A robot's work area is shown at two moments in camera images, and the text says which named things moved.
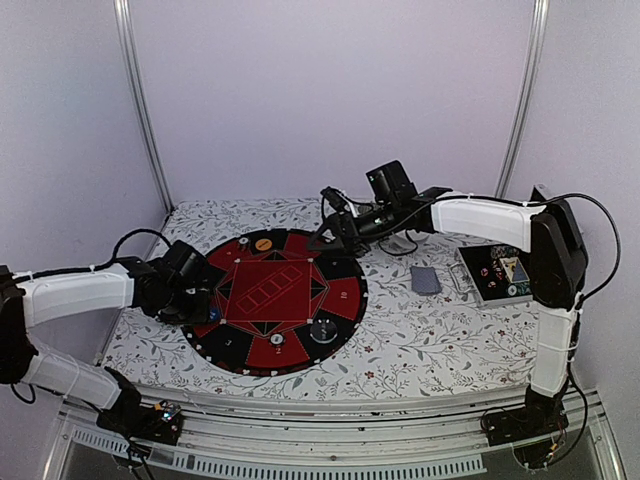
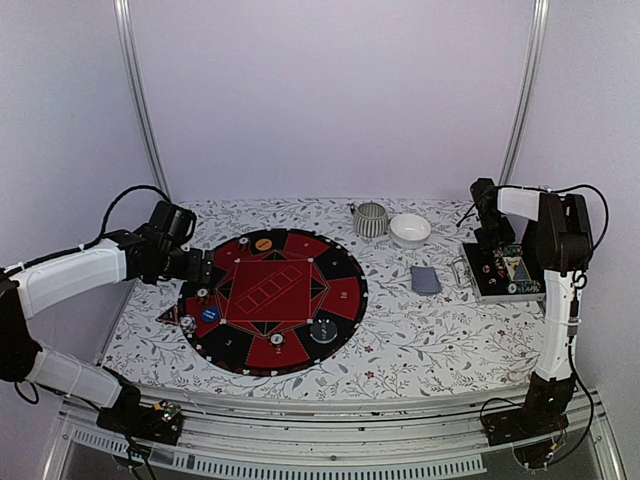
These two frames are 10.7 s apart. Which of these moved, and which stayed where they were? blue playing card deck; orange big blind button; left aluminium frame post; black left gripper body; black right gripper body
Moved: black left gripper body; black right gripper body
Stayed: left aluminium frame post; orange big blind button; blue playing card deck
